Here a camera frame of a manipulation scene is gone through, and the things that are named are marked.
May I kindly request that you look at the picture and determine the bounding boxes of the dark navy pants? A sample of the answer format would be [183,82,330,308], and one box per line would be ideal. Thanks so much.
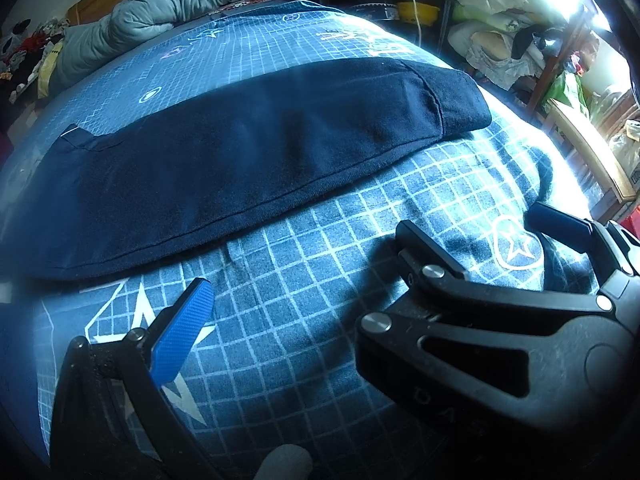
[0,57,493,281]

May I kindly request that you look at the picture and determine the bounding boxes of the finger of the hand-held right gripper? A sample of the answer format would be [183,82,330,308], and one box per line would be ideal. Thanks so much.
[525,202,640,281]
[356,220,615,438]

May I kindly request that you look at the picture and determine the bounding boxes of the wooden chair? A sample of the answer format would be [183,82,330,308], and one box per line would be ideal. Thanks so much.
[527,25,638,223]

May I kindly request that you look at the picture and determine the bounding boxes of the pile of stuffed toys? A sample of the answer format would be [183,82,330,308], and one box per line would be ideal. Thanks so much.
[0,17,71,106]

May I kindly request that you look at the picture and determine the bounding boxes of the green plastic bag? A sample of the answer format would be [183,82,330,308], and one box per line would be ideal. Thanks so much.
[544,69,590,117]

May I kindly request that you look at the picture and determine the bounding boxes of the white cable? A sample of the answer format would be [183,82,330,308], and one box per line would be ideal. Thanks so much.
[404,0,427,47]

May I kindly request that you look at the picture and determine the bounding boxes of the blue grid printed bed sheet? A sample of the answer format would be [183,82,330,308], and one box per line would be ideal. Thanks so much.
[0,0,621,480]

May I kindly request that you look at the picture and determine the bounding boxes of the yellow plush toy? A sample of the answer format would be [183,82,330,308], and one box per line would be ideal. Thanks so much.
[39,42,66,97]

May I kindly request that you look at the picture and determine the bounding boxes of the yellow bowl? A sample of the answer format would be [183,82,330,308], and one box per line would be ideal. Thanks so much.
[396,2,442,25]

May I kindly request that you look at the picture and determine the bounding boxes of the grey quilted comforter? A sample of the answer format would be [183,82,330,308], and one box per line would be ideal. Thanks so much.
[50,0,331,93]

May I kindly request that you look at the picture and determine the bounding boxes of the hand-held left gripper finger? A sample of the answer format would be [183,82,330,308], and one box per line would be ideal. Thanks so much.
[50,277,221,480]

